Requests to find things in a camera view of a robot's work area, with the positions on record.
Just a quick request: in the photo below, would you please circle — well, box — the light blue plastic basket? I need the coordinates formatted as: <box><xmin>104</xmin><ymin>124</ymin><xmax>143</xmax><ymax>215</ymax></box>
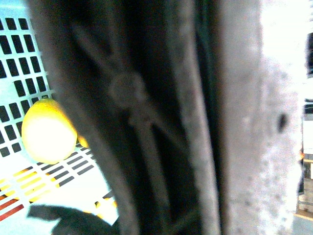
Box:
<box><xmin>0</xmin><ymin>0</ymin><xmax>118</xmax><ymax>235</ymax></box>

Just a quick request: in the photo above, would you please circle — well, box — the yellow lemon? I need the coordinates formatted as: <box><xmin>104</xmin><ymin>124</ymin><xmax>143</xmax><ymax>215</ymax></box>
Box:
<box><xmin>22</xmin><ymin>98</ymin><xmax>77</xmax><ymax>165</ymax></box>

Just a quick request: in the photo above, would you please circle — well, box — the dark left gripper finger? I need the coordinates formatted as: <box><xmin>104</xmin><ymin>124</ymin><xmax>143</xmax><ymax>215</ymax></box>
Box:
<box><xmin>27</xmin><ymin>205</ymin><xmax>120</xmax><ymax>235</ymax></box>

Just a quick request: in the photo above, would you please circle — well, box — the brown plastic basket handle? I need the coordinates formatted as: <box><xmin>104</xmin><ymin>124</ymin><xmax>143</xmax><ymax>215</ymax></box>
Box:
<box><xmin>28</xmin><ymin>0</ymin><xmax>306</xmax><ymax>235</ymax></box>

